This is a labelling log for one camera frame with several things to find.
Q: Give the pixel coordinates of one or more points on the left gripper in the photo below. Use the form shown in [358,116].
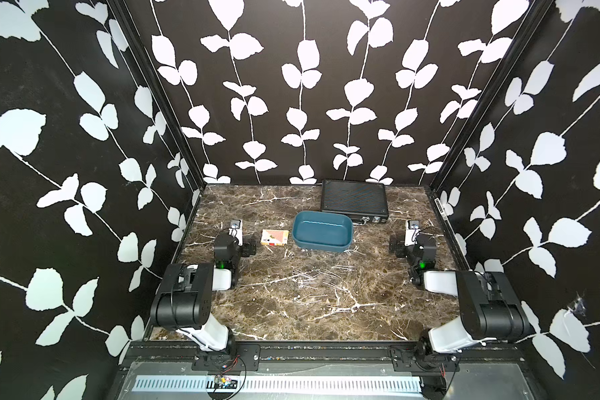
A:
[247,248]

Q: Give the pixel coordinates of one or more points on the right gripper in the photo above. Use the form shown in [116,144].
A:
[400,242]

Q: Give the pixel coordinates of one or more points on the teal plastic storage box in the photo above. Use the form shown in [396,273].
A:
[322,231]

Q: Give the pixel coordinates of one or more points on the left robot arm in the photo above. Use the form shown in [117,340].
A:
[183,301]

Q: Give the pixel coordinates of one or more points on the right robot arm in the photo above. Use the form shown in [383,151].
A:
[489,309]

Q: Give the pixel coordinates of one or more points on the small card box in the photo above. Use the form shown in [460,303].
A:
[271,237]

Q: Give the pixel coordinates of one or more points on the white perforated strip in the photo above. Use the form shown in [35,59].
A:
[356,385]

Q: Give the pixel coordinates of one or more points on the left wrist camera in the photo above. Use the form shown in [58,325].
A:
[235,227]

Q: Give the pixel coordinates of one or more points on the black front mounting rail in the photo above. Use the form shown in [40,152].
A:
[399,356]

